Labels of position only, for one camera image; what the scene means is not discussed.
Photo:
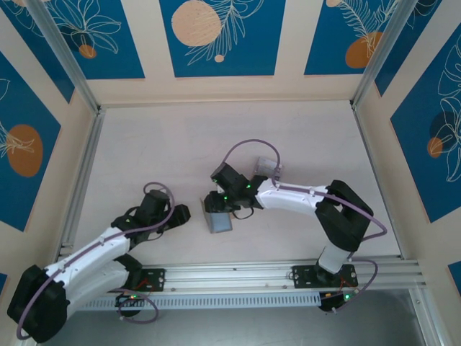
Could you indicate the aluminium side rail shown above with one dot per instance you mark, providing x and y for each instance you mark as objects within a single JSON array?
[
  {"x": 364, "y": 137},
  {"x": 86, "y": 162}
]

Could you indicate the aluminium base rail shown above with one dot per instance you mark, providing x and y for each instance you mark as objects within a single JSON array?
[{"x": 234, "y": 277}]

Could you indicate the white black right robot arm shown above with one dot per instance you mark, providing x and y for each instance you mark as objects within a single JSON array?
[{"x": 288, "y": 198}]

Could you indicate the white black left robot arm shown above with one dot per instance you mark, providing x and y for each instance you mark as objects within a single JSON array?
[{"x": 101, "y": 252}]

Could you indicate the clear acrylic card stand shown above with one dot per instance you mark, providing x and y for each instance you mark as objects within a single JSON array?
[{"x": 268, "y": 165}]

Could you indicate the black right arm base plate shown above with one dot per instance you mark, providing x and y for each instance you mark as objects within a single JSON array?
[{"x": 302, "y": 277}]

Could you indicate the grey metal sheet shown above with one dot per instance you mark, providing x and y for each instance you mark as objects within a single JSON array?
[{"x": 234, "y": 328}]

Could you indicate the black controller board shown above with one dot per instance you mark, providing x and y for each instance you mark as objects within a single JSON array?
[
  {"x": 333, "y": 304},
  {"x": 126, "y": 300}
]

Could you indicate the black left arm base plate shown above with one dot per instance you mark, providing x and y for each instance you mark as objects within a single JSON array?
[{"x": 158, "y": 279}]

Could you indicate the aluminium frame post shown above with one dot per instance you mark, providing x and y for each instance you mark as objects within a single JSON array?
[
  {"x": 67, "y": 57},
  {"x": 392, "y": 54},
  {"x": 426, "y": 317}
]

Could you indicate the blue floral wall panel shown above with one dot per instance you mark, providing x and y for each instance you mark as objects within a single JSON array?
[
  {"x": 414, "y": 162},
  {"x": 21, "y": 194},
  {"x": 252, "y": 54},
  {"x": 331, "y": 54},
  {"x": 414, "y": 47},
  {"x": 455, "y": 274},
  {"x": 3, "y": 284},
  {"x": 36, "y": 61},
  {"x": 108, "y": 36}
]

